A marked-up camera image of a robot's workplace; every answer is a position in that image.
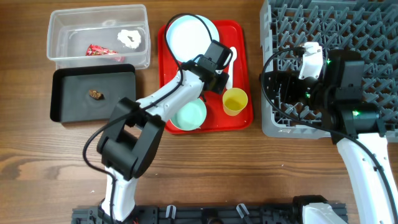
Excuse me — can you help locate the white crumpled tissue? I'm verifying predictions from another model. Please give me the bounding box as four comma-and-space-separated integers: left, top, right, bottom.
118, 29, 142, 49

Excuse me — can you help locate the clear plastic bin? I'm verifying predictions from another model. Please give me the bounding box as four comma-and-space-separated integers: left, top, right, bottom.
47, 4, 151, 70

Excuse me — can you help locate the light blue plate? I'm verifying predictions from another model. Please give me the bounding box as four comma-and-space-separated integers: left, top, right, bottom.
166, 15, 220, 62

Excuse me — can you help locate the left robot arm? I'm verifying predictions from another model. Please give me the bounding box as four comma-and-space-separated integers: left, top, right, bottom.
97, 57, 229, 223

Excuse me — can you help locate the white plastic spoon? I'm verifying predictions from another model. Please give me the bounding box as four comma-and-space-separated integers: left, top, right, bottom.
225, 47, 238, 90

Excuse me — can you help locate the grey dishwasher rack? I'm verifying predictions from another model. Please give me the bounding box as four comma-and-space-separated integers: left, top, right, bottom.
260, 0, 397, 142

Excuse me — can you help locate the black tray bin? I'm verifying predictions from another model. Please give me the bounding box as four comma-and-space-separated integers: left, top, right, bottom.
50, 64, 136, 123

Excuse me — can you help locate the green bowl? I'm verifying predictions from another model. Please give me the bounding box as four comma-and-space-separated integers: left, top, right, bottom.
170, 98, 207, 131

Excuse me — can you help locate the yellow plastic cup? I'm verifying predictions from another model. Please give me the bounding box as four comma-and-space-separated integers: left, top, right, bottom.
222, 88, 248, 116

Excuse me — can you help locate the red plastic tray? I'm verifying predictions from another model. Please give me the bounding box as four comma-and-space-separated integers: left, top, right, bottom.
157, 20, 254, 133

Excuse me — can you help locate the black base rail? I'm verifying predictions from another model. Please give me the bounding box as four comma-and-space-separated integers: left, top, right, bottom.
71, 195, 348, 224

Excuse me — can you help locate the red snack wrapper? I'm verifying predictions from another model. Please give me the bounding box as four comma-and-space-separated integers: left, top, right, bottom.
85, 44, 125, 63

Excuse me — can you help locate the brown food scrap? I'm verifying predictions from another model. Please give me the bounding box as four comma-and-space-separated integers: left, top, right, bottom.
88, 90, 103, 100

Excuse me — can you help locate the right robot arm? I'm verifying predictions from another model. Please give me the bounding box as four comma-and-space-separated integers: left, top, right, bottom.
259, 47, 397, 223

